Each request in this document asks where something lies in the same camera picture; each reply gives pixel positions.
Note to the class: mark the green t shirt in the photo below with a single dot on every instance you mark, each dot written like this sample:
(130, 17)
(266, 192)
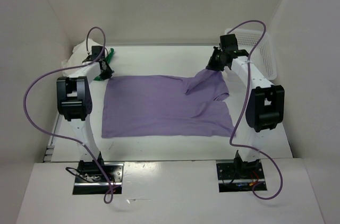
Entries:
(108, 58)

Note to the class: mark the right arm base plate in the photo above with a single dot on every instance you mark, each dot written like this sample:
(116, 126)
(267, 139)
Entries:
(233, 179)

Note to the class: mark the lavender t shirt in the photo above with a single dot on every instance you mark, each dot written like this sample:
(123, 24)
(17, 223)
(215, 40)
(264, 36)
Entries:
(161, 105)

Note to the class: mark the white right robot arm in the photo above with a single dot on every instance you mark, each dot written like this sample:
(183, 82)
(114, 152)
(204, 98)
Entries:
(264, 104)

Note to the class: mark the white plastic basket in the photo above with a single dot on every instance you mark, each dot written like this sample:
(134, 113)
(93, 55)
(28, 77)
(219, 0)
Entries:
(263, 56)

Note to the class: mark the white t shirt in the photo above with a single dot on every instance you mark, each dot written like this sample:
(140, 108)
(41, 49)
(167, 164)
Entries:
(79, 53)

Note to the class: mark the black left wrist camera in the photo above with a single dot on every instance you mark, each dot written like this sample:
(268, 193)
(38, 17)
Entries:
(98, 53)

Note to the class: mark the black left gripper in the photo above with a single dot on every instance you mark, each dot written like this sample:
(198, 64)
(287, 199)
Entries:
(108, 74)

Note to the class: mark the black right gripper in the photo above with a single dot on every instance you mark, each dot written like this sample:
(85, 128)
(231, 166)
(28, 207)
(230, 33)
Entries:
(212, 65)

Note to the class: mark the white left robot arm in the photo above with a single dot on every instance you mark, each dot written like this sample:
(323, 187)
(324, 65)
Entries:
(74, 102)

